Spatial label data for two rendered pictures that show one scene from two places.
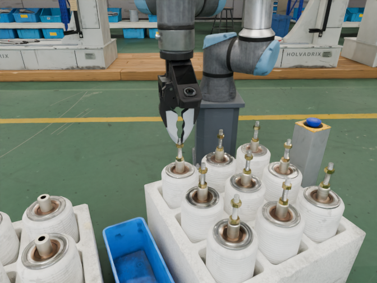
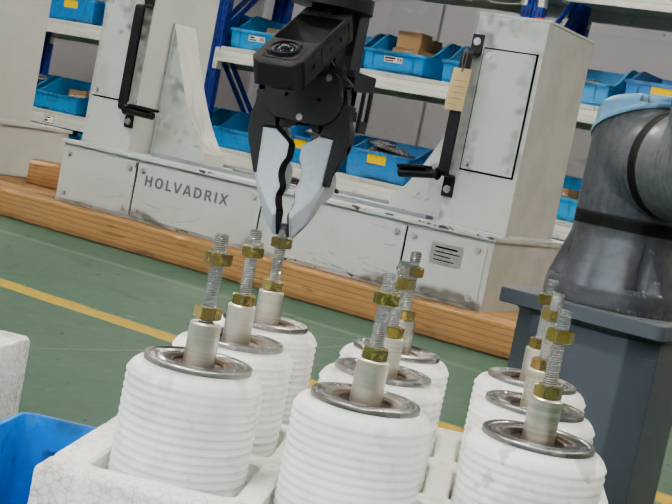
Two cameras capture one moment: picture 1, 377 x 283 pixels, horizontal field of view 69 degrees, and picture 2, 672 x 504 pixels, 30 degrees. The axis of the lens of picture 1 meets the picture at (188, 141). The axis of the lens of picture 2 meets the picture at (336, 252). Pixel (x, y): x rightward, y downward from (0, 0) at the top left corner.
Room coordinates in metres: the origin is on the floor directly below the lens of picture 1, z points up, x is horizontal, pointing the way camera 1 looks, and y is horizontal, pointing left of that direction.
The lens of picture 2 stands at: (-0.30, -0.62, 0.42)
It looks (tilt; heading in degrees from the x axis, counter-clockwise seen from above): 5 degrees down; 33
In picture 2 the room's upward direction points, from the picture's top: 11 degrees clockwise
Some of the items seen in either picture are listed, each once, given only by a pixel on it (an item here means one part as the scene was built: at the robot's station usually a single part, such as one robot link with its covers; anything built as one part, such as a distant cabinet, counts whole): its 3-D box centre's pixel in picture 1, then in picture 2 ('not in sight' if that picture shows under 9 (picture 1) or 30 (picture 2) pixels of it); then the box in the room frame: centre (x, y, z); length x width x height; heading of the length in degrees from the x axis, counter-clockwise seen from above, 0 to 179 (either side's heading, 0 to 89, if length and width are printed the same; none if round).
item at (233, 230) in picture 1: (233, 228); (201, 345); (0.37, -0.08, 0.26); 0.02 x 0.02 x 0.03
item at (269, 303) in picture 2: (179, 165); (268, 308); (0.58, 0.02, 0.26); 0.02 x 0.02 x 0.03
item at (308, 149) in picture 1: (302, 169); not in sight; (0.72, -0.36, 0.16); 0.07 x 0.07 x 0.31; 26
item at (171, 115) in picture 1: (170, 123); (281, 179); (0.59, 0.04, 0.38); 0.06 x 0.03 x 0.09; 15
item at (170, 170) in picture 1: (179, 169); (265, 323); (0.58, 0.02, 0.25); 0.08 x 0.08 x 0.01
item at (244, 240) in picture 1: (233, 233); (198, 363); (0.37, -0.08, 0.25); 0.08 x 0.08 x 0.01
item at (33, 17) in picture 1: (30, 14); (399, 163); (5.23, 2.76, 0.36); 0.50 x 0.38 x 0.21; 3
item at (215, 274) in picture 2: (235, 211); (212, 287); (0.37, -0.08, 0.31); 0.01 x 0.01 x 0.08
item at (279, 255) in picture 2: (179, 152); (276, 265); (0.58, 0.02, 0.30); 0.01 x 0.01 x 0.08
